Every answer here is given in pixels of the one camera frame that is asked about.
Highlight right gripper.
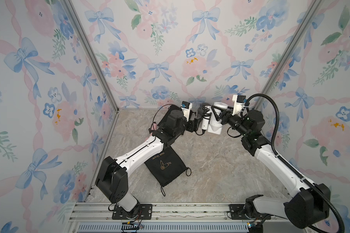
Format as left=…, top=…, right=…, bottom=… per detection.
left=210, top=97, right=246, bottom=130

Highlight white hair dryer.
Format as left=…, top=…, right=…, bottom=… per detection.
left=198, top=102, right=228, bottom=135

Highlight black pouch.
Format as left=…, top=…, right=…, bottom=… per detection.
left=160, top=104, right=181, bottom=124
left=145, top=147, right=192, bottom=197

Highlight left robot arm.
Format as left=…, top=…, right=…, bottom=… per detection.
left=95, top=104, right=194, bottom=218

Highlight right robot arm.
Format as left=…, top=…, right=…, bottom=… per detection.
left=211, top=102, right=331, bottom=229

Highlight pink hair dryer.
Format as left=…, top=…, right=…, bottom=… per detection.
left=149, top=122, right=157, bottom=133

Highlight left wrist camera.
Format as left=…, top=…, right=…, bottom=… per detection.
left=181, top=101, right=193, bottom=121

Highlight black corrugated cable conduit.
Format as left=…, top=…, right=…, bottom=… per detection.
left=244, top=93, right=345, bottom=233

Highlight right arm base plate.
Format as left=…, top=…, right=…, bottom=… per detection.
left=228, top=204, right=267, bottom=221

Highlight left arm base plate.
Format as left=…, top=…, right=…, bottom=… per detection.
left=112, top=203, right=153, bottom=220

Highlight aluminium front rail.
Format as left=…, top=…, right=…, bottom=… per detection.
left=65, top=202, right=319, bottom=233

